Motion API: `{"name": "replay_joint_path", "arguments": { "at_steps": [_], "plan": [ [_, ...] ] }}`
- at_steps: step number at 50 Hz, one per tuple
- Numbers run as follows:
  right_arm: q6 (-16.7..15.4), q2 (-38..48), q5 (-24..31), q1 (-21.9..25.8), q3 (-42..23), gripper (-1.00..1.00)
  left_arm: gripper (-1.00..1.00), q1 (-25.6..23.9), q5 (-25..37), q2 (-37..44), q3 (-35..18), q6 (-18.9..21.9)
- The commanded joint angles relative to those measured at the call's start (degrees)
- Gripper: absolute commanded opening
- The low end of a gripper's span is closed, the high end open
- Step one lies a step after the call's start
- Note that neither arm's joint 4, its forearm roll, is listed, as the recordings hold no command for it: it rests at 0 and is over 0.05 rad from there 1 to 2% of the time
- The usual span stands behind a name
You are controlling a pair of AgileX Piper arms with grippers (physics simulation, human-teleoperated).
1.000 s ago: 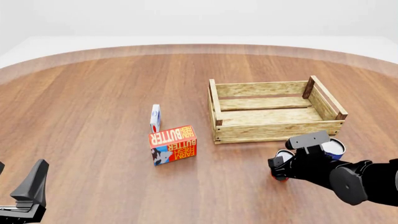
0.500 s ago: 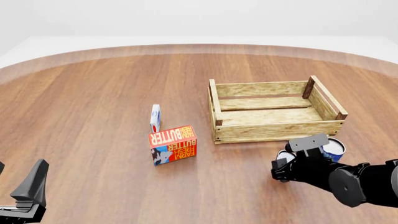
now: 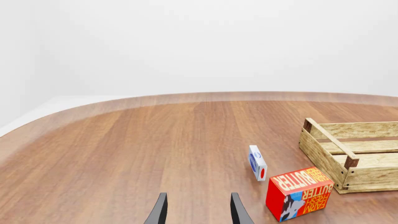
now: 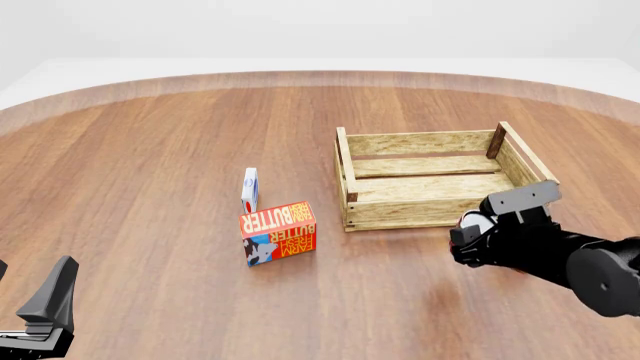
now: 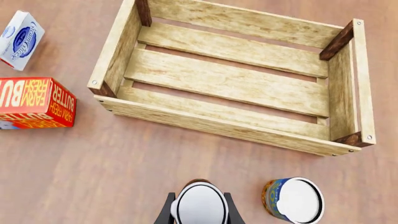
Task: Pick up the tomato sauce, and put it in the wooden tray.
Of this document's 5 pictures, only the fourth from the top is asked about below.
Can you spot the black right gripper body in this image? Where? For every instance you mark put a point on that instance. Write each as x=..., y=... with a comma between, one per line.
x=475, y=249

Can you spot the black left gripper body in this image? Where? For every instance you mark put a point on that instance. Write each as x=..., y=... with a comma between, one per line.
x=35, y=343

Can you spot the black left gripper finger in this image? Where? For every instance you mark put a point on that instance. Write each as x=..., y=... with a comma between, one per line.
x=2, y=269
x=52, y=296

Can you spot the white red tomato sauce can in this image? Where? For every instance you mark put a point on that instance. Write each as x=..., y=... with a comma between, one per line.
x=475, y=221

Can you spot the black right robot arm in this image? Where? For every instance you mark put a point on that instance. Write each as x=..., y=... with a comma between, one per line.
x=590, y=262

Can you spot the wooden slat tray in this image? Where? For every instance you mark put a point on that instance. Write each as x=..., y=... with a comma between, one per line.
x=425, y=183

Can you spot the red butter box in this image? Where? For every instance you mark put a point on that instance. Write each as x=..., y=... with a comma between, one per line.
x=280, y=234

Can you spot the small white blue box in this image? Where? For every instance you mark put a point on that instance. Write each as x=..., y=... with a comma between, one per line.
x=249, y=191

